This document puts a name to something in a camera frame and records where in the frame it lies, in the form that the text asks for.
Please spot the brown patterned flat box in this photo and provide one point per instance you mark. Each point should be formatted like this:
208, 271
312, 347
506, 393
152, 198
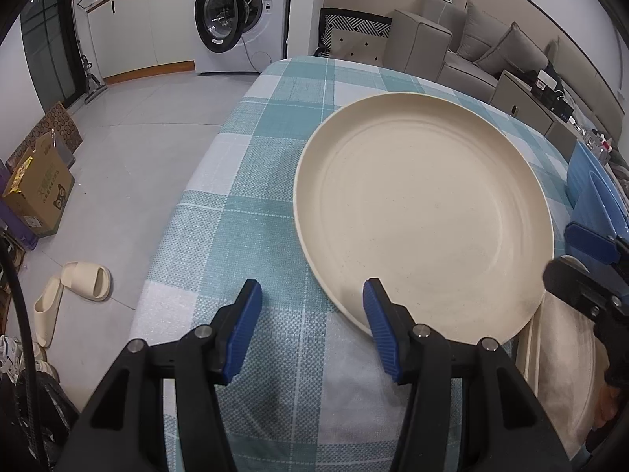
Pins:
56, 121

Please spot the white washing machine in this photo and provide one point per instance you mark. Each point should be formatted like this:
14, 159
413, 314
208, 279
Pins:
238, 35

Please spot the person's right hand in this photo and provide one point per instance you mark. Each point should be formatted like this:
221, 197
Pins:
607, 405

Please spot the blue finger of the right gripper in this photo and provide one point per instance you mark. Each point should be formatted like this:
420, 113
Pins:
600, 248
575, 287

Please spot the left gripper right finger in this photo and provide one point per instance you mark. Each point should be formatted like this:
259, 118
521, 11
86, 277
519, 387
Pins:
504, 428

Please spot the blue bowl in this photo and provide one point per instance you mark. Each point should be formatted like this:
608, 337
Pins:
597, 202

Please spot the beige side cabinet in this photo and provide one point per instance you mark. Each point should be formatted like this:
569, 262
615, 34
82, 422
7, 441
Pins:
512, 96

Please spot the black patterned chair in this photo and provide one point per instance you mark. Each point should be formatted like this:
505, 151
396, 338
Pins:
352, 36

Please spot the teal plaid tablecloth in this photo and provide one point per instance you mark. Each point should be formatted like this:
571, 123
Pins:
312, 395

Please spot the white kitchen cabinet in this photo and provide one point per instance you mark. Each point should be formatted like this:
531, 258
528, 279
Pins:
133, 39

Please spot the cream slipper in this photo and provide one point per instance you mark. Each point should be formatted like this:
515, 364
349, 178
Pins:
87, 279
45, 311

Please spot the dark glass door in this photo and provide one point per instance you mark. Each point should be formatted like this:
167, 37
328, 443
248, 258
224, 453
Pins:
52, 52

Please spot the grey sofa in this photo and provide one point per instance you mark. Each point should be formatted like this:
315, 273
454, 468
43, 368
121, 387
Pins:
468, 49

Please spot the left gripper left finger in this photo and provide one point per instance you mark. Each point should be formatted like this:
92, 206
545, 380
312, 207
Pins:
121, 427

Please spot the cardboard box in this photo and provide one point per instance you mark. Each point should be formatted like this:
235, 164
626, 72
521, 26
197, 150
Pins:
38, 190

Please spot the black desk organizer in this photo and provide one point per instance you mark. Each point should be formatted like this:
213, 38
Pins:
548, 90

